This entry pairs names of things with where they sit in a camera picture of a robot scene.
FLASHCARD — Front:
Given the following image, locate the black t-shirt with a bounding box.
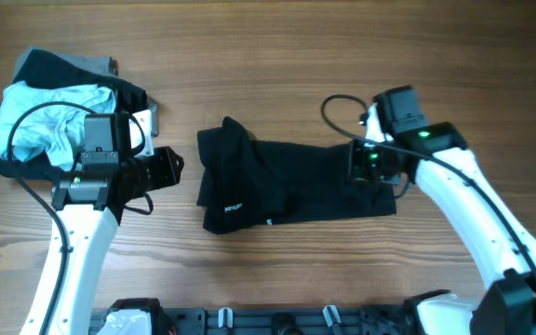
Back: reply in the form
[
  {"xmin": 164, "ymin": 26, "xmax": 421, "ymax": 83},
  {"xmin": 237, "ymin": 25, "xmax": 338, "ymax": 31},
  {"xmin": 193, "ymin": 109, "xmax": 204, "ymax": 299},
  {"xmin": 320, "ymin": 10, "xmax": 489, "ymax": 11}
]
[{"xmin": 197, "ymin": 117, "xmax": 396, "ymax": 235}]

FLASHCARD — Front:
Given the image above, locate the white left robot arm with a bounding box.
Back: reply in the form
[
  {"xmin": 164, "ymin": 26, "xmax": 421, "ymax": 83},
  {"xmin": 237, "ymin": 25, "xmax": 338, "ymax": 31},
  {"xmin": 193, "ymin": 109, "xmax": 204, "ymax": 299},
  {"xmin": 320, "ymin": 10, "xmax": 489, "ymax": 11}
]
[{"xmin": 20, "ymin": 146, "xmax": 184, "ymax": 334}]

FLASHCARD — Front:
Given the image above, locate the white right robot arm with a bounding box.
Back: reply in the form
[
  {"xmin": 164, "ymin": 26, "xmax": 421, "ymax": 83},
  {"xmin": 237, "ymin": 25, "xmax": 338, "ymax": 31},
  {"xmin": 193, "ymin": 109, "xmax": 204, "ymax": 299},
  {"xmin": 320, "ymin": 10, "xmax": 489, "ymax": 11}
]
[{"xmin": 356, "ymin": 121, "xmax": 536, "ymax": 334}]

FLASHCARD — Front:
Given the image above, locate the light blue crumpled garment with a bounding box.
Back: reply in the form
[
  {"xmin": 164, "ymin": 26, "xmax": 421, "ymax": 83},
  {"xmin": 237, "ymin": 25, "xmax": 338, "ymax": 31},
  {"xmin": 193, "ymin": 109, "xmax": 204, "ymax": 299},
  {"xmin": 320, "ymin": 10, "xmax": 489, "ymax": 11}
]
[{"xmin": 0, "ymin": 81, "xmax": 117, "ymax": 171}]

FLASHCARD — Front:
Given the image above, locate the grey folded garment in pile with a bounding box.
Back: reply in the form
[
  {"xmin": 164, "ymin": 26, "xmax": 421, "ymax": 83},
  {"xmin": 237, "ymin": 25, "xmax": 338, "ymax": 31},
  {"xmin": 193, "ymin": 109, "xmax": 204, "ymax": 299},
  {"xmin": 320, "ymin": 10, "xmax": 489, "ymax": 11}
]
[{"xmin": 12, "ymin": 47, "xmax": 159, "ymax": 137}]

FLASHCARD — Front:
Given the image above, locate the black folded garment in pile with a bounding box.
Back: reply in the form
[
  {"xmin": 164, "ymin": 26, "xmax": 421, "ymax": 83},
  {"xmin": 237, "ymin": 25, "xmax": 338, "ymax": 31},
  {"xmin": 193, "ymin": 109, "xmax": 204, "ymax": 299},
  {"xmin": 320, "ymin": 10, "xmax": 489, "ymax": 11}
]
[{"xmin": 0, "ymin": 47, "xmax": 151, "ymax": 178}]

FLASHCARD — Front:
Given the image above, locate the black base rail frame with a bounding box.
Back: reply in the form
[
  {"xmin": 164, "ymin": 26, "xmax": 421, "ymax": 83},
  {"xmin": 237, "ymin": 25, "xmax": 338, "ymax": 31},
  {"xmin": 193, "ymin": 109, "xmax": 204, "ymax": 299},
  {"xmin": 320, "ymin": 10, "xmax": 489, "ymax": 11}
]
[{"xmin": 88, "ymin": 304, "xmax": 418, "ymax": 335}]

